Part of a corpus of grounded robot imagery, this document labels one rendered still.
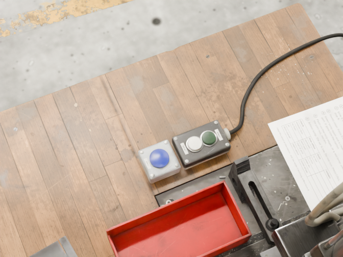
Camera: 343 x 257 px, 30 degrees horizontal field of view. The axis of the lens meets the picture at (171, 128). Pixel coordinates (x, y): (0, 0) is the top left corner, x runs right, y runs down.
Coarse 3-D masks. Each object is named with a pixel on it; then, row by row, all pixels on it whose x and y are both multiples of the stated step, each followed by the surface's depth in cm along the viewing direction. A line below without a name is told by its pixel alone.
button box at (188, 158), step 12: (324, 36) 146; (336, 36) 148; (300, 48) 144; (276, 60) 142; (264, 72) 141; (252, 84) 140; (240, 108) 137; (216, 120) 134; (240, 120) 136; (192, 132) 132; (204, 132) 132; (216, 132) 132; (228, 132) 133; (180, 144) 131; (204, 144) 131; (216, 144) 131; (228, 144) 131; (180, 156) 130; (192, 156) 130; (204, 156) 130; (216, 156) 133
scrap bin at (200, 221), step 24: (216, 192) 130; (144, 216) 122; (168, 216) 128; (192, 216) 128; (216, 216) 128; (240, 216) 123; (120, 240) 125; (144, 240) 125; (168, 240) 126; (192, 240) 126; (216, 240) 126; (240, 240) 121
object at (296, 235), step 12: (288, 228) 103; (300, 228) 103; (312, 228) 103; (324, 228) 104; (336, 228) 104; (276, 240) 104; (288, 240) 103; (300, 240) 103; (312, 240) 103; (288, 252) 102; (300, 252) 102
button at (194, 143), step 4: (188, 140) 131; (192, 140) 131; (196, 140) 131; (200, 140) 131; (188, 144) 130; (192, 144) 130; (196, 144) 130; (200, 144) 130; (192, 148) 130; (196, 148) 130
